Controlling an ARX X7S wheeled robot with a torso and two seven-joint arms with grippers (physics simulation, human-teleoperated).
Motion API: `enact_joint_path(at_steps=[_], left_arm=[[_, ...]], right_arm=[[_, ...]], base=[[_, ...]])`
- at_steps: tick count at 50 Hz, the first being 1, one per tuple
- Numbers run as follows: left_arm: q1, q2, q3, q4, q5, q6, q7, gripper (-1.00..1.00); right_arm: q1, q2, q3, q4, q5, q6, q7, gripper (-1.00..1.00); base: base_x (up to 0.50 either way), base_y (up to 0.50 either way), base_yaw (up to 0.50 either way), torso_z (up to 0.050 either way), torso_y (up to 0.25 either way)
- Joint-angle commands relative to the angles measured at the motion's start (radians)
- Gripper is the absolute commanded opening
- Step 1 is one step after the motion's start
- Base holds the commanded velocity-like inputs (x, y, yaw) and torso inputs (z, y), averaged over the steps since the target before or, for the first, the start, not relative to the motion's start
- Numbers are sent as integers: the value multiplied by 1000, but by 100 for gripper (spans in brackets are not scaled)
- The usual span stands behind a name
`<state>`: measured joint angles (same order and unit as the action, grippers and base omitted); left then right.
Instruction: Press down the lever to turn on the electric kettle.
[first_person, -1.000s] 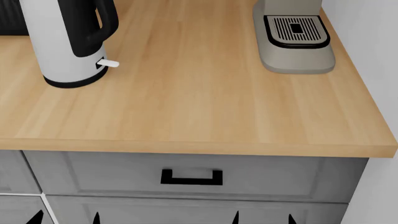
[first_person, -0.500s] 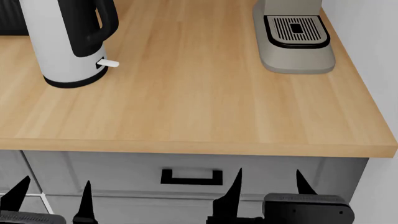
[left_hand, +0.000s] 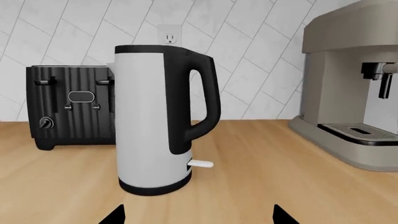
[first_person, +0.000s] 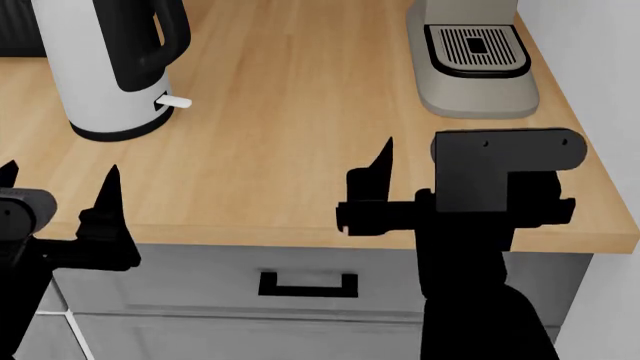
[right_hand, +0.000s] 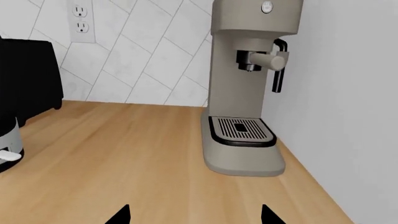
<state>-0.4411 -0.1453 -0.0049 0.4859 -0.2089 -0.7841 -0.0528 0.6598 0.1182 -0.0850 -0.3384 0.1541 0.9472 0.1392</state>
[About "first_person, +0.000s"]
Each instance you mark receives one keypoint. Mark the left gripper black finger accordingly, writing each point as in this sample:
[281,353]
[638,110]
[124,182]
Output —
[7,174]
[107,217]

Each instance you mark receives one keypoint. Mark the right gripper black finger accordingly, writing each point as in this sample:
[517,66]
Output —
[532,185]
[372,183]

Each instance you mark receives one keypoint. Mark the black slotted drip tray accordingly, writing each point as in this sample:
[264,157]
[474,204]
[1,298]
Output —
[477,47]

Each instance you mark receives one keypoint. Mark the grey drawer front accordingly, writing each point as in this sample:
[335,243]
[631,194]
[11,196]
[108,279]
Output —
[200,277]

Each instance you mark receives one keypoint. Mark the black ribbed appliance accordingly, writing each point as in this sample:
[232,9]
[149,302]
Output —
[20,26]

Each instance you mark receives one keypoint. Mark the grey gripper camera box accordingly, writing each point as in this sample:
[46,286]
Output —
[22,210]
[480,168]

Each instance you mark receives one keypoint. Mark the white kettle switch lever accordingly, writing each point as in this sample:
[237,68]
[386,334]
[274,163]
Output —
[175,101]

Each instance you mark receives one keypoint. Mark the grey left gripper camera box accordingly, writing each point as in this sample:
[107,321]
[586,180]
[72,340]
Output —
[22,210]

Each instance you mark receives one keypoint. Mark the black round kettle base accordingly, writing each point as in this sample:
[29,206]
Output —
[117,134]

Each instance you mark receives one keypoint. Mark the beige coffee machine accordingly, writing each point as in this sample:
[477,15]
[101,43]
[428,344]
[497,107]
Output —
[475,93]

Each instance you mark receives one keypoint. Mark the grey right gripper camera box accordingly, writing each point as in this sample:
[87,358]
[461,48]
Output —
[480,168]

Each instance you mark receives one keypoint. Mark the grey lower cabinet front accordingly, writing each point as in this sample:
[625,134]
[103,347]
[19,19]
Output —
[250,337]

